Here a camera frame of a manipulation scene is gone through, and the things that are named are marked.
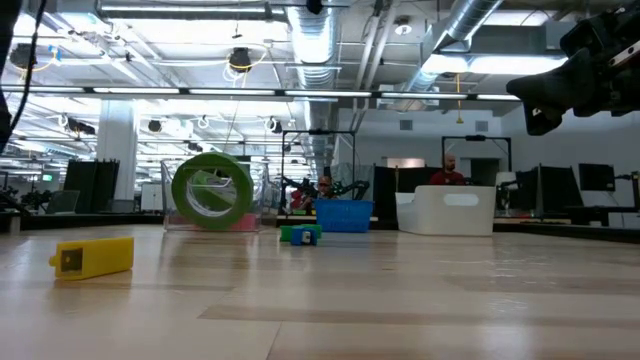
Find black partition screen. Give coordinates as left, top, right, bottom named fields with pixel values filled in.
left=372, top=164, right=451, bottom=222

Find dark divider screens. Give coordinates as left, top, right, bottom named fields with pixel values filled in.
left=514, top=164, right=585, bottom=211

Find white lampshade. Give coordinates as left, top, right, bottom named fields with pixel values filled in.
left=495, top=170, right=520, bottom=192

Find yellow hanging cord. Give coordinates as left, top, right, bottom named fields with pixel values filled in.
left=453, top=72, right=465, bottom=125

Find black folding panels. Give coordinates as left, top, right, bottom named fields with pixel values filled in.
left=62, top=158, right=121, bottom=215

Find yellow mini stapler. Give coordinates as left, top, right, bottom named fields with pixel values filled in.
left=48, top=235, right=136, bottom=282

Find black computer monitor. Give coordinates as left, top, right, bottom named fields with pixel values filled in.
left=578, top=162, right=617, bottom=193

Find silver corrugated air duct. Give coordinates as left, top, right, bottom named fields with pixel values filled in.
left=285, top=0, right=343, bottom=174

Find grey mesh office chair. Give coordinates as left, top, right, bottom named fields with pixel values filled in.
left=46, top=188, right=82, bottom=216

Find clear plastic container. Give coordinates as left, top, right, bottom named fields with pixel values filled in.
left=159, top=158, right=281, bottom=234

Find white plastic bin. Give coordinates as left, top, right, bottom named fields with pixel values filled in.
left=394, top=184, right=498, bottom=238

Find suspended linear light fixture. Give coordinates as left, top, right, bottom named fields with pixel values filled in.
left=0, top=84, right=522, bottom=105

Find grey ventilation box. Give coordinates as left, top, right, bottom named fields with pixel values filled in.
left=469, top=20, right=564, bottom=57

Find white structural column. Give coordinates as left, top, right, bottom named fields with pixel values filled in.
left=95, top=98, right=140, bottom=202

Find silver spiral air duct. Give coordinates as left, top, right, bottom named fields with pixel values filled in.
left=389, top=0, right=505, bottom=109

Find white cabinet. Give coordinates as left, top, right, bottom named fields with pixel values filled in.
left=139, top=181, right=165, bottom=212

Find black aluminium rig frame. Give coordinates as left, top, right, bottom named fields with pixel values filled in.
left=0, top=211, right=640, bottom=246

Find pink tape roll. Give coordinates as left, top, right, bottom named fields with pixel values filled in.
left=227, top=213, right=260, bottom=233

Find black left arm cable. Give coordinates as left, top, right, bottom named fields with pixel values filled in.
left=7, top=0, right=50, bottom=136

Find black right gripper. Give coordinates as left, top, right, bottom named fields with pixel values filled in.
left=505, top=4, right=640, bottom=136

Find blue plastic basket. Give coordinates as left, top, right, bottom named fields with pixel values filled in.
left=313, top=199, right=376, bottom=234

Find green mini stapler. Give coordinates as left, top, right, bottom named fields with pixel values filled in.
left=279, top=223, right=323, bottom=243

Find person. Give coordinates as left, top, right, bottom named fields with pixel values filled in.
left=429, top=153, right=471, bottom=187
left=298, top=175, right=337, bottom=212

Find black metal gantry frame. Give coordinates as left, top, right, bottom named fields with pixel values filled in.
left=440, top=133, right=513, bottom=187
left=280, top=128, right=358, bottom=216

